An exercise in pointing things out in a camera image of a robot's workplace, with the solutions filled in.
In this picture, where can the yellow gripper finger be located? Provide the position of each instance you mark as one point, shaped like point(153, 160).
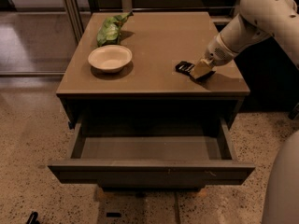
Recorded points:
point(202, 68)

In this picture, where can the white paper bowl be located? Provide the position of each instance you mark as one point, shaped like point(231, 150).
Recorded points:
point(110, 58)

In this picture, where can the black object on floor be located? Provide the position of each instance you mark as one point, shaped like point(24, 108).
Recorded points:
point(33, 218)

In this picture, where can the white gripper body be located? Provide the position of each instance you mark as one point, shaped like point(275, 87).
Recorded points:
point(217, 54)

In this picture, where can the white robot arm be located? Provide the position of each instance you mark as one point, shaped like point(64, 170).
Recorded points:
point(256, 21)

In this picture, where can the black rxbar chocolate wrapper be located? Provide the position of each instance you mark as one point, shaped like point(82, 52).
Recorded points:
point(185, 69)

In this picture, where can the green chip bag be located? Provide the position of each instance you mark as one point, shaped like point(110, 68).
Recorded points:
point(110, 30)

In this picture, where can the metal window frame post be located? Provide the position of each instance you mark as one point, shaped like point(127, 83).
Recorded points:
point(72, 11)

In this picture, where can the grey drawer cabinet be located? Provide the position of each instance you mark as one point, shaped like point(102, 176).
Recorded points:
point(149, 84)

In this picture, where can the open grey top drawer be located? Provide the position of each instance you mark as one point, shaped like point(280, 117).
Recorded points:
point(152, 153)

